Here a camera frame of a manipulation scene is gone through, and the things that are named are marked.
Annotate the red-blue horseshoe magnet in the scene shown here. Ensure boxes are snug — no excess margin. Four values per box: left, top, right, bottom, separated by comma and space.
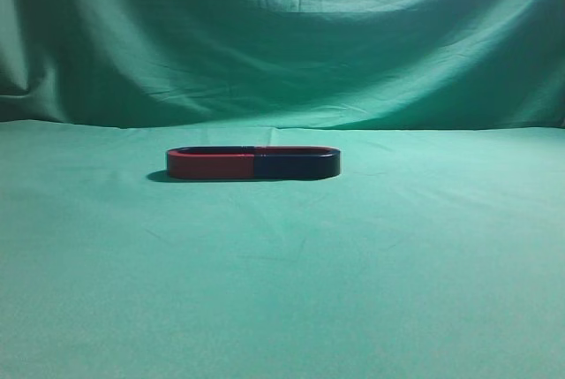
166, 146, 255, 180
253, 146, 341, 179

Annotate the green cloth backdrop and cover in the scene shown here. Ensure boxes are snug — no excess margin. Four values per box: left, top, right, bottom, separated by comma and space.
1, 0, 564, 378

